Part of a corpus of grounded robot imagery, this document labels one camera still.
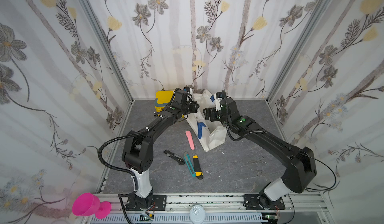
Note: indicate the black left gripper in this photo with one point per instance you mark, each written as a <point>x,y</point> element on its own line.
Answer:
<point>194,107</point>

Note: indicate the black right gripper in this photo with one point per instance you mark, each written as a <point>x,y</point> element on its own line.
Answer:
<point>209,114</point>

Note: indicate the white tote pouch blue handles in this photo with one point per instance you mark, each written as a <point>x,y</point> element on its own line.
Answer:
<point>209,134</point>

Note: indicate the pink art knife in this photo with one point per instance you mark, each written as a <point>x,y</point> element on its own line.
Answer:
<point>190,140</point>

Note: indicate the teal art knife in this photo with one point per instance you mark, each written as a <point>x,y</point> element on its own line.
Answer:
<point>189,164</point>

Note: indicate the black yellow art knife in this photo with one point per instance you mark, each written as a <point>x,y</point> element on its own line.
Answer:
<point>197,167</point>

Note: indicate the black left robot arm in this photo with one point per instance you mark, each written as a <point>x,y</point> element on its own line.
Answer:
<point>138,152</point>

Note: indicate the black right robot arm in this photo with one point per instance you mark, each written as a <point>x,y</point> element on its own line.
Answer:
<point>299,163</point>

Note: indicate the yellow storage box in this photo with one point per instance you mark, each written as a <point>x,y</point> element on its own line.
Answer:
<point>163,102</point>

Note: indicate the white round device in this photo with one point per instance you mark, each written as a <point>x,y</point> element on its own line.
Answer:
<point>197,214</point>

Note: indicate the pink plastic goblet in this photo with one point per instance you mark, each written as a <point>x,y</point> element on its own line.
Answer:
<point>88,204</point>

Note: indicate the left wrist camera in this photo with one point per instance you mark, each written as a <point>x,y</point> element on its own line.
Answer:
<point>188,89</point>

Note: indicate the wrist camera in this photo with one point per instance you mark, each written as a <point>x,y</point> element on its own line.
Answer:
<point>188,89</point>
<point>216,98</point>

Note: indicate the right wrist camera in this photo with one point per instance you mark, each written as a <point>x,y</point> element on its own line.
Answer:
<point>216,98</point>

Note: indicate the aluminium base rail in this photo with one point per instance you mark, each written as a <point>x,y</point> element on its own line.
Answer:
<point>231,208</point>

